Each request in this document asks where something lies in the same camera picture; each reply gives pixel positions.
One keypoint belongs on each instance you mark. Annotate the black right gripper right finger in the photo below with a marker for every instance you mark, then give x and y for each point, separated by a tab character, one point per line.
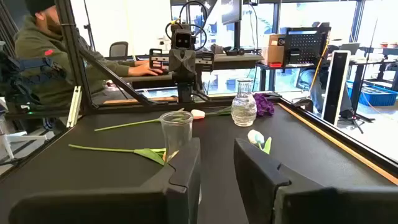
264	193

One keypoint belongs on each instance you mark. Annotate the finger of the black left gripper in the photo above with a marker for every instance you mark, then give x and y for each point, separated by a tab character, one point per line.
155	59
207	61

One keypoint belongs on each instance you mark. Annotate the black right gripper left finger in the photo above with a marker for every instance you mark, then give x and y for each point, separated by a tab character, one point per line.
174	199

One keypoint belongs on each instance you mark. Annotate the pink and yellow tulip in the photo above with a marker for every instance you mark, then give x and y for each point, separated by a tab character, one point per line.
149	154

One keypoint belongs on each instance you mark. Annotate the white and blue tulip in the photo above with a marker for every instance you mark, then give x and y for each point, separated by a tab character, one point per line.
255	136

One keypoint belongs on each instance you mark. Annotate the textured round clear glass vase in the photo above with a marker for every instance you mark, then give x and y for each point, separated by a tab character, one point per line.
244	109

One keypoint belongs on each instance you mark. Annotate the smooth clear glass bottle vase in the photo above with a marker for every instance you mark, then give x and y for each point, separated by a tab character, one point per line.
176	133

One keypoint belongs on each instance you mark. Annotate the purple artificial flower bunch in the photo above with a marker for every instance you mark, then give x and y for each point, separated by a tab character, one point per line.
264	105

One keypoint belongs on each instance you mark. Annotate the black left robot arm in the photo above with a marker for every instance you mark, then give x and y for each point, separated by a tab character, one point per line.
185	91

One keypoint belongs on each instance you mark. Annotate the person's hand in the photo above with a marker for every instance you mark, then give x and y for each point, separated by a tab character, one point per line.
144	70

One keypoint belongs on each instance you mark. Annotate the gray desk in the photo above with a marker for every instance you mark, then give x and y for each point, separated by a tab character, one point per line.
236	58

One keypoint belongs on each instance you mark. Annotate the gray mesh office chair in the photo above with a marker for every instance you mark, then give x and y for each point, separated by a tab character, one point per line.
118	49

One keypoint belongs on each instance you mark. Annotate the black hanging monitor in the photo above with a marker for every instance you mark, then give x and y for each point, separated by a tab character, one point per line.
231	11

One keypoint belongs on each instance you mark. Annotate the brown cardboard box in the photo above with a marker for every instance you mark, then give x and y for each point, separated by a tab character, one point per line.
273	51

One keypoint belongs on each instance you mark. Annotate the small red bin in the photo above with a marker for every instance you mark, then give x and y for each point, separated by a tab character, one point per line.
275	64

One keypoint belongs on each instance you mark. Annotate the black table mat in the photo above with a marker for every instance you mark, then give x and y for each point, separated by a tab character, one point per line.
109	174

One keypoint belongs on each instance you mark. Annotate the black pegboard panel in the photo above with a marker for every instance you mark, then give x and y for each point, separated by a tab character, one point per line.
306	46

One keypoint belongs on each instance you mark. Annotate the person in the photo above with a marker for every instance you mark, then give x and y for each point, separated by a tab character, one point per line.
34	46
315	90

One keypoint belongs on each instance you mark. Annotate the black tripod stand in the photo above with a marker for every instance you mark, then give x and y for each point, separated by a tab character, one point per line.
354	119

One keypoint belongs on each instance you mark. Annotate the tall black white tower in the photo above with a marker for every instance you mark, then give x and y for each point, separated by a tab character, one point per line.
335	87

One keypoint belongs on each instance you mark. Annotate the silver laptop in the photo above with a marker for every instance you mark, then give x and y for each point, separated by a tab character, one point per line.
349	48

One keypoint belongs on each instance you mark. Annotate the blue plastic crate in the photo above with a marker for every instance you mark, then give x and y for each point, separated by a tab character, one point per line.
376	96

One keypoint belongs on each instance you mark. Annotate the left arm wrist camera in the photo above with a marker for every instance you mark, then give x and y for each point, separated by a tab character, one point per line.
183	39

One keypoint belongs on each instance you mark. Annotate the black aluminium rig frame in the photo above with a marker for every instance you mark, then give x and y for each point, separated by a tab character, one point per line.
71	46

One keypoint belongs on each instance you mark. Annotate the silver metal bracket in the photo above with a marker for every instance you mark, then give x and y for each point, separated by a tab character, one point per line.
74	107

